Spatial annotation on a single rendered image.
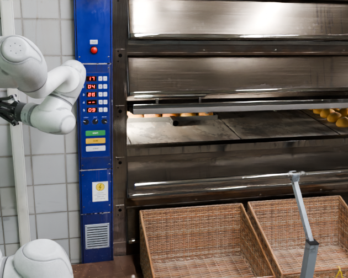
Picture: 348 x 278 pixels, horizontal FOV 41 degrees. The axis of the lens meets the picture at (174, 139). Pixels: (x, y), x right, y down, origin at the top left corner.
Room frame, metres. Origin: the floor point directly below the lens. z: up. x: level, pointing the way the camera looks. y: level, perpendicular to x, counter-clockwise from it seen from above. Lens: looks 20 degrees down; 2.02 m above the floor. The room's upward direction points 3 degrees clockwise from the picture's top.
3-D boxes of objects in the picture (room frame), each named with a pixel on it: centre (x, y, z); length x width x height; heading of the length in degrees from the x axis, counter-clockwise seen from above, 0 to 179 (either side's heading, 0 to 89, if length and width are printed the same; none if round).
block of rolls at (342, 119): (2.89, -1.10, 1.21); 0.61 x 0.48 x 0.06; 15
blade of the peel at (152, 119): (2.72, 0.06, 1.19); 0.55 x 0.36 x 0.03; 104
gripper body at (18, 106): (1.73, 0.60, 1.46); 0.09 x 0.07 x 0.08; 60
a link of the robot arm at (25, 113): (1.70, 0.54, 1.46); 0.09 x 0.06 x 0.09; 150
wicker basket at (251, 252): (1.92, -0.16, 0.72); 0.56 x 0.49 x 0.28; 103
